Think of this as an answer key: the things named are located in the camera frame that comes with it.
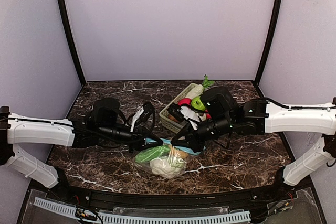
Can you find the yellow peach toy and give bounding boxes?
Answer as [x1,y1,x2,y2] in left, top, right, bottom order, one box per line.
[170,145,189,159]

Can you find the white radish with leaves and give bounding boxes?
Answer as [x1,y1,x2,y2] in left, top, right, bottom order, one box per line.
[185,74,215,100]

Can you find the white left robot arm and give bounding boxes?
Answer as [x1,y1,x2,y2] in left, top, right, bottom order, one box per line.
[1,98,163,189]

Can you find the light blue cable duct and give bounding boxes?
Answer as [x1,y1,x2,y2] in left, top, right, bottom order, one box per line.
[33,197,251,223]

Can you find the black left frame post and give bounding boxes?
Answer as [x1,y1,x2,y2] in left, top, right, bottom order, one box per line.
[57,0,86,87]

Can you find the white green cabbage toy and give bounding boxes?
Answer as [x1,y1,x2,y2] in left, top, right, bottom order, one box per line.
[150,156,186,179]

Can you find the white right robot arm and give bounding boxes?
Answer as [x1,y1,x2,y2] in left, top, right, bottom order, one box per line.
[168,87,335,187]

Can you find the clear zip bag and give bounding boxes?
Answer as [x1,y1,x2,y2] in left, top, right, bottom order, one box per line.
[133,138,201,179]

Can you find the black frame post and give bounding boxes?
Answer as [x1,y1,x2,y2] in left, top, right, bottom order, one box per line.
[254,0,282,86]
[57,0,86,87]

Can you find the brown potato toy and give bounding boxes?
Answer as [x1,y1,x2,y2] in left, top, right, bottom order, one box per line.
[169,114,176,121]

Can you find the green leafy vegetable toy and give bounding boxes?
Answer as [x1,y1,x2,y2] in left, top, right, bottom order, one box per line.
[135,145,170,163]

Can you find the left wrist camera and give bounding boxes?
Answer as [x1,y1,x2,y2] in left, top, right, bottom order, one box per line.
[130,102,155,132]

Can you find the round red fruit toy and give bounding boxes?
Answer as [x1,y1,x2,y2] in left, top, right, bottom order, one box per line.
[178,98,192,106]

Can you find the pale green perforated basket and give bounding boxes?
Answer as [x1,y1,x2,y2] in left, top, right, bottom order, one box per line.
[159,83,205,133]

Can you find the black table edge rail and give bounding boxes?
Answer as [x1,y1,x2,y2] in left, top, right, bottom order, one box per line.
[47,183,301,214]

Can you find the black right frame post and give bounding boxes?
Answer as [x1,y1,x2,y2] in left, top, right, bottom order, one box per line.
[254,0,282,86]

